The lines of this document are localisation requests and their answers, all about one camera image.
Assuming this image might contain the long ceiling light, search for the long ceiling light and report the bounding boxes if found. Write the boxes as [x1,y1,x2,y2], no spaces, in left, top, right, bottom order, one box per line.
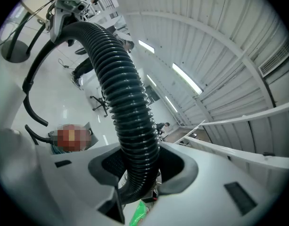
[171,62,204,96]
[138,39,156,55]

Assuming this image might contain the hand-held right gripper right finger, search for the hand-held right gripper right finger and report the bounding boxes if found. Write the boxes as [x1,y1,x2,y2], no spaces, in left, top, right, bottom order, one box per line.
[153,142,275,226]

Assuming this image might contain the green plastic bag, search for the green plastic bag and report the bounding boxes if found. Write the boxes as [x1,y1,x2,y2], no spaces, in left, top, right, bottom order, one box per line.
[128,201,151,226]

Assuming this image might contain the person's white shirt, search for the person's white shirt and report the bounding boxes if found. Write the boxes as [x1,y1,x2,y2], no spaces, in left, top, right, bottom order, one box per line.
[0,79,25,136]

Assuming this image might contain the ceiling air vent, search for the ceiling air vent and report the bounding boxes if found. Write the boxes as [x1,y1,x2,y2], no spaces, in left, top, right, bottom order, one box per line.
[258,40,289,78]

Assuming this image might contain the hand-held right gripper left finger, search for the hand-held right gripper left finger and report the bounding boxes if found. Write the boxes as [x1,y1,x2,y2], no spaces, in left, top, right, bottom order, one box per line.
[43,146,126,226]

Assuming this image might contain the black vacuum hose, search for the black vacuum hose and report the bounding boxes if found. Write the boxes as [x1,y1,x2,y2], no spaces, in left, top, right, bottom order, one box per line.
[21,21,162,206]

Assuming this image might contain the white metal shelving rack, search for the white metal shelving rack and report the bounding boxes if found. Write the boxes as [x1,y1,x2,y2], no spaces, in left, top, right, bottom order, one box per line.
[174,99,289,189]

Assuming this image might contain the black cable with adapter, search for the black cable with adapter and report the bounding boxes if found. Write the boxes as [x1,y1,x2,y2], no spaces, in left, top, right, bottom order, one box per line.
[58,58,71,69]

